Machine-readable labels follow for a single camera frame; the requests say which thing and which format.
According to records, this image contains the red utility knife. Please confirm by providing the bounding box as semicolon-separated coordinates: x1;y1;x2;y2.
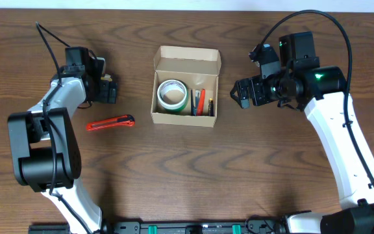
86;114;135;131

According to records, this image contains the white masking tape roll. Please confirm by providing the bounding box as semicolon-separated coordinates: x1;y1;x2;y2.
157;79;188;112

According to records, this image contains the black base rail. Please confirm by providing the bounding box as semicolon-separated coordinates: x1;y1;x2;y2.
28;219;305;234

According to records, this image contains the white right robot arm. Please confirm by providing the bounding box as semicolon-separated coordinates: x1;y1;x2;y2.
231;32;374;233

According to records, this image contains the yellow sticky note pad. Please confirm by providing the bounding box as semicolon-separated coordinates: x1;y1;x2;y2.
101;74;112;81

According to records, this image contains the green tape roll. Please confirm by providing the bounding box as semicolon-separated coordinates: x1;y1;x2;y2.
158;87;188;112

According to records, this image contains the open cardboard box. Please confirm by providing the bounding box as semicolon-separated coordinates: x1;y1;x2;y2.
150;45;221;127

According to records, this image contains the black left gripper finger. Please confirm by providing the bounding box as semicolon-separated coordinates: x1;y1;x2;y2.
108;81;118;104
97;79;109;103

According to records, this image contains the black binder clip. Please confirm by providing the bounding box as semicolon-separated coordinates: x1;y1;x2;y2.
208;98;214;116

